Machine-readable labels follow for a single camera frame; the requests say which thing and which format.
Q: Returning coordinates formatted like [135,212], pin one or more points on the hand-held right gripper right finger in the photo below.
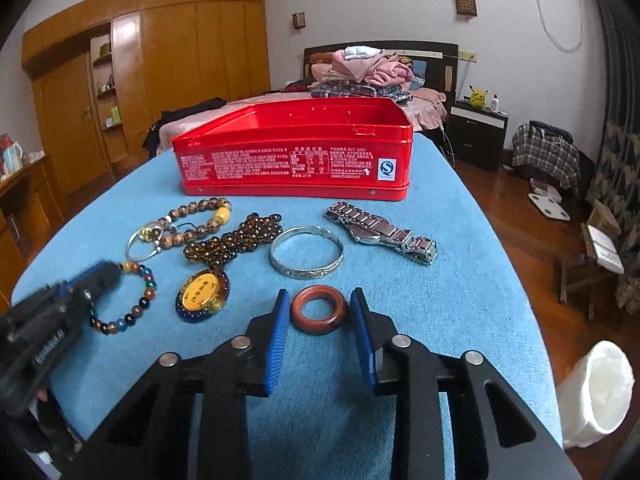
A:
[362,340]

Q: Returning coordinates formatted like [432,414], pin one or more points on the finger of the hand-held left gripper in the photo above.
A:
[105,274]

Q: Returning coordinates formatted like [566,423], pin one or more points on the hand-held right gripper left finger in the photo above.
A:
[277,340]

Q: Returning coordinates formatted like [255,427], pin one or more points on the thin silver bangle gold charm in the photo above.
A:
[147,233]

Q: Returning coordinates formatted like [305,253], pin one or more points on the engraved silver bangle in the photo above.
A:
[305,273]

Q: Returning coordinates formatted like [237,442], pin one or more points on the red tin box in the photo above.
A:
[300,170]

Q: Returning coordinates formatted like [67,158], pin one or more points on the low wooden cabinet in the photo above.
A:
[30,210]

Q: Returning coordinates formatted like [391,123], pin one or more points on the green box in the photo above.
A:
[116,115]

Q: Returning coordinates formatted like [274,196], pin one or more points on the black clothing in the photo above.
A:
[200,106]

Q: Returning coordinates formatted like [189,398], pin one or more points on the wooden stool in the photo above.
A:
[575,272]

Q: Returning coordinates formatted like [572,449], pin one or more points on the wooden wardrobe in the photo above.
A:
[175,60]

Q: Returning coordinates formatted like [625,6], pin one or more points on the white bathroom scale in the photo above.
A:
[550,206]

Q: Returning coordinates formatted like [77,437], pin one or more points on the dark nightstand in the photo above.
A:
[475,135]

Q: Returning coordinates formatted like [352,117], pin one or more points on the white trash bin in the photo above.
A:
[595,390]

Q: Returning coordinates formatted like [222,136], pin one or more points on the plaid folded clothes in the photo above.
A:
[350,91]

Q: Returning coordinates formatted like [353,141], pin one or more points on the dark red cloth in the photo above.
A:
[297,86]

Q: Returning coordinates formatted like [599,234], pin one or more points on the plaid bag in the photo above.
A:
[545,157]

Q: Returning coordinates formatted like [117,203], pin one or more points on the white flat box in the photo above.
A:
[605,249]

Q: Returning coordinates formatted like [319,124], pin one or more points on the pile of pink folded clothes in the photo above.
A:
[380,72]

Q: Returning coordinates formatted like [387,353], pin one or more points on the yellow plush toy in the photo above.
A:
[477,96]

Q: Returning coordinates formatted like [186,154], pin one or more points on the pink folded blanket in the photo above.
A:
[322,72]

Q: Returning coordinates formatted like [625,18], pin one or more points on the white bottle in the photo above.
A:
[495,104]

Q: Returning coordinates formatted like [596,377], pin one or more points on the blue pillow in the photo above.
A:
[420,71]

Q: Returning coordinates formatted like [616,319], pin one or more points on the white garment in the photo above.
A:
[360,52]

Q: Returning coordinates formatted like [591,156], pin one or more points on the grey patterned curtain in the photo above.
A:
[620,170]

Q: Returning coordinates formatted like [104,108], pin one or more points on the wall socket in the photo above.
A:
[467,55]

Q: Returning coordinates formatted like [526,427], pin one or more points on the small wall lamp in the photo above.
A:
[298,20]

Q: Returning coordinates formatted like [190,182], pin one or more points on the large wall lamp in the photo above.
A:
[466,4]

